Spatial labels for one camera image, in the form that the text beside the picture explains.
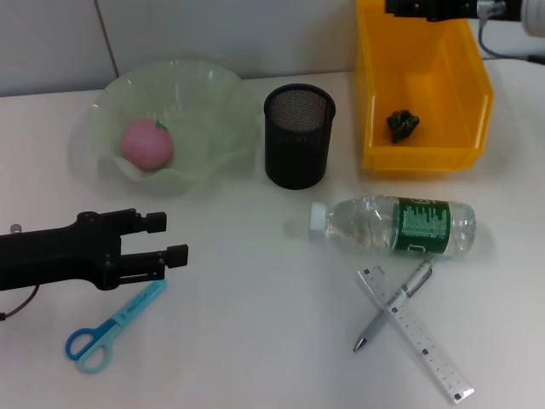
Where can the clear water bottle green label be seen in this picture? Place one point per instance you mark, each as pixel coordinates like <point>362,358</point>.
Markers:
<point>421,226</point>

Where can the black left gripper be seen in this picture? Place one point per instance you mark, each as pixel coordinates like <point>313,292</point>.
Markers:
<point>51,253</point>

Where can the green plastic wrapper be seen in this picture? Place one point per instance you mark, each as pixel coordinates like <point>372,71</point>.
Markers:
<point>402,125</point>

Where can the yellow plastic storage bin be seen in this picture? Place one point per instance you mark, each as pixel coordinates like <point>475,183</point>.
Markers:
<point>426,157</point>

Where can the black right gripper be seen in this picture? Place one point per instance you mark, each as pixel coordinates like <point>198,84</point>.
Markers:
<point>455,8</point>

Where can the black mesh pen cup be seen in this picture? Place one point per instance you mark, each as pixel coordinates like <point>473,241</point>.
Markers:
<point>298,162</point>

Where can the blue scissors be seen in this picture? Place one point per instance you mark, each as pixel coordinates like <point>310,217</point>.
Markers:
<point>132,307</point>

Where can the clear plastic ruler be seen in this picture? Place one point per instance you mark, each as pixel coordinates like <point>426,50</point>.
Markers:
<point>430,345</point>

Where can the pale green glass fruit bowl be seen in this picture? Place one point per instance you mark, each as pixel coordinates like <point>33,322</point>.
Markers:
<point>191,106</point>

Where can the pink peach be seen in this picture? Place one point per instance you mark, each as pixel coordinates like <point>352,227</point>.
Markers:
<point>147,145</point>

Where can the silver ballpoint pen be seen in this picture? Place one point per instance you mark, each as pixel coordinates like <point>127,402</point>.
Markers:
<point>383,317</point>

